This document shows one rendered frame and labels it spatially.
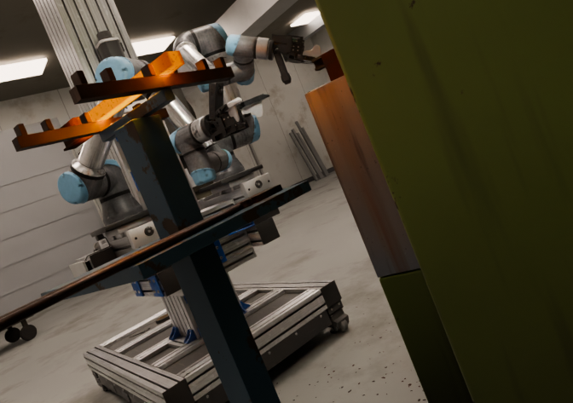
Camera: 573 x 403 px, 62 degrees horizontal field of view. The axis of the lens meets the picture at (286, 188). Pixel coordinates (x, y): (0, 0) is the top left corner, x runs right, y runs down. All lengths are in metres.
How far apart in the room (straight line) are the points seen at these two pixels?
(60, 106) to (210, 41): 8.45
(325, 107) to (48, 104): 9.53
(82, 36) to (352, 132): 1.47
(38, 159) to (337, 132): 9.18
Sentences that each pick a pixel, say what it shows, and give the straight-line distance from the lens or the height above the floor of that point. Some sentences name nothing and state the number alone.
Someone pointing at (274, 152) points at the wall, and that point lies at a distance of 12.03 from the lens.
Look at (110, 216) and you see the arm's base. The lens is 1.87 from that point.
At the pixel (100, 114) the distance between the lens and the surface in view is 0.94.
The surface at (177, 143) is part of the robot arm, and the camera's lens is 1.55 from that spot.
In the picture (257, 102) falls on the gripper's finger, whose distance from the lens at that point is 1.47.
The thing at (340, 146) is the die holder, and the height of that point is 0.78.
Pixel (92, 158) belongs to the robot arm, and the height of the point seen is 1.05.
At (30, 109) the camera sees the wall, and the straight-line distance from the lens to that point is 10.34.
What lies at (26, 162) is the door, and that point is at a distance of 10.00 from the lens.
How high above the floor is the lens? 0.80
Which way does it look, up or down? 3 degrees down
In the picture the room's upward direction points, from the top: 22 degrees counter-clockwise
